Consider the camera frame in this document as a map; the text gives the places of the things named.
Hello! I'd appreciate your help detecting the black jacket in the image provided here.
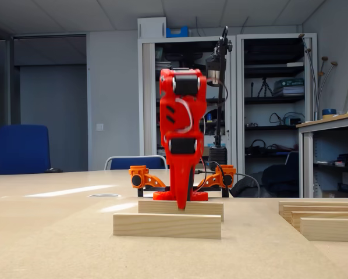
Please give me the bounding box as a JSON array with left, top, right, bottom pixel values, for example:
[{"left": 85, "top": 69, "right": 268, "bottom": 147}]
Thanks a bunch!
[{"left": 230, "top": 164, "right": 300, "bottom": 198}]

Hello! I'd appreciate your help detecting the black webcam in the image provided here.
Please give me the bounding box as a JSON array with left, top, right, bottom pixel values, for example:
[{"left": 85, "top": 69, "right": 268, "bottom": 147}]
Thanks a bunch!
[{"left": 205, "top": 54, "right": 228, "bottom": 87}]

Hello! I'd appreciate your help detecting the white cable grommet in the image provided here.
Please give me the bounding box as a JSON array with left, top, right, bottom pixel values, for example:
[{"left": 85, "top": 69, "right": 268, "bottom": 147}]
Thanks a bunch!
[{"left": 87, "top": 193, "right": 122, "bottom": 199}]

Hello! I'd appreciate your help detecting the paper stack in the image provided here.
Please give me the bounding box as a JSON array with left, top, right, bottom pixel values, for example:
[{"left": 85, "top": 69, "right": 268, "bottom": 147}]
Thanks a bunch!
[{"left": 155, "top": 60, "right": 173, "bottom": 71}]

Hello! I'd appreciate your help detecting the stack of books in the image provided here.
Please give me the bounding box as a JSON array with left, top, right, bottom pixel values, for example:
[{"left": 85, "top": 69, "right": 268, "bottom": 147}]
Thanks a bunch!
[{"left": 273, "top": 77, "right": 306, "bottom": 97}]

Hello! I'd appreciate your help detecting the blue plastic box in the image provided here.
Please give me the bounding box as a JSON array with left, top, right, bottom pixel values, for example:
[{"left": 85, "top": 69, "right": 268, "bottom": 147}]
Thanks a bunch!
[{"left": 165, "top": 26, "right": 190, "bottom": 38}]

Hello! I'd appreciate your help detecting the black flexible tripod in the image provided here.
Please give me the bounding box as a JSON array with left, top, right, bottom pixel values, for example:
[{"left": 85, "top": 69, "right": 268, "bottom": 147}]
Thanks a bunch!
[{"left": 257, "top": 77, "right": 275, "bottom": 98}]

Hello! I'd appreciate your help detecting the white box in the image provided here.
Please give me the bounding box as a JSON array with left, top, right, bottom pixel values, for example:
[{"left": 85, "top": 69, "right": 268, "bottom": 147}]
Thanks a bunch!
[{"left": 137, "top": 16, "right": 167, "bottom": 39}]

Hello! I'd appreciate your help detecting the grey power cable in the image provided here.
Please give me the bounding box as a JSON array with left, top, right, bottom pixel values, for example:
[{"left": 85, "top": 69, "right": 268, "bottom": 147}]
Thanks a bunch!
[{"left": 235, "top": 173, "right": 261, "bottom": 198}]

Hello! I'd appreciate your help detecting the grey workbench wooden top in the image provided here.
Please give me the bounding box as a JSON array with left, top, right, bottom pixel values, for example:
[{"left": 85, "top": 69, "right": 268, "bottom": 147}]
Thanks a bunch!
[{"left": 296, "top": 111, "right": 348, "bottom": 199}]

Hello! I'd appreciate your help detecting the orange table clamp mount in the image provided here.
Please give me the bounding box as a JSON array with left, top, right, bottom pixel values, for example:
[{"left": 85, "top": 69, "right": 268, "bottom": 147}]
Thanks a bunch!
[{"left": 137, "top": 185, "right": 230, "bottom": 199}]

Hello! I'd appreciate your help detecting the grey metal shelf cabinet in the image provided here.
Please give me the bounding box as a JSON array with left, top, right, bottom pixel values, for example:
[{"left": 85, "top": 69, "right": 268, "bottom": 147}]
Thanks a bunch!
[
  {"left": 137, "top": 35, "right": 238, "bottom": 174},
  {"left": 236, "top": 33, "right": 318, "bottom": 198}
]

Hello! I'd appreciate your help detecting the large blue office chair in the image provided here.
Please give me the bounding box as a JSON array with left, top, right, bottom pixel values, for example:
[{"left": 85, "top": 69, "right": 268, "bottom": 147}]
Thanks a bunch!
[{"left": 0, "top": 124, "right": 51, "bottom": 176}]

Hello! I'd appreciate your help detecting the dark blue office chair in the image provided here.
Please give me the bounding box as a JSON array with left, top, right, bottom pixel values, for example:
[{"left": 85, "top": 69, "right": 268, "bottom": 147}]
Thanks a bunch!
[{"left": 284, "top": 151, "right": 300, "bottom": 175}]

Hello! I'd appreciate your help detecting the black camera stand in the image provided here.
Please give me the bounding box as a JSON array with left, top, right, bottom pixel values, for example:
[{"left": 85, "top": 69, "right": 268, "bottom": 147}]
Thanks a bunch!
[{"left": 208, "top": 26, "right": 233, "bottom": 173}]

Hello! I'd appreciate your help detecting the black plug cable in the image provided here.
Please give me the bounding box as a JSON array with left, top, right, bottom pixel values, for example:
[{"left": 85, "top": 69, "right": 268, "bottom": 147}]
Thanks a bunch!
[{"left": 195, "top": 160, "right": 230, "bottom": 189}]

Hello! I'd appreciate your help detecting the blue chair grey frame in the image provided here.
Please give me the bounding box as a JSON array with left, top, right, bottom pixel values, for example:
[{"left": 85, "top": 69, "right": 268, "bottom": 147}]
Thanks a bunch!
[{"left": 104, "top": 155, "right": 169, "bottom": 171}]

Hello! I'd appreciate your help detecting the chrome stalk lamp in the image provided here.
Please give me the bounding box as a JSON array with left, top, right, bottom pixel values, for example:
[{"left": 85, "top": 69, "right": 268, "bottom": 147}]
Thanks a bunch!
[{"left": 297, "top": 33, "right": 339, "bottom": 121}]

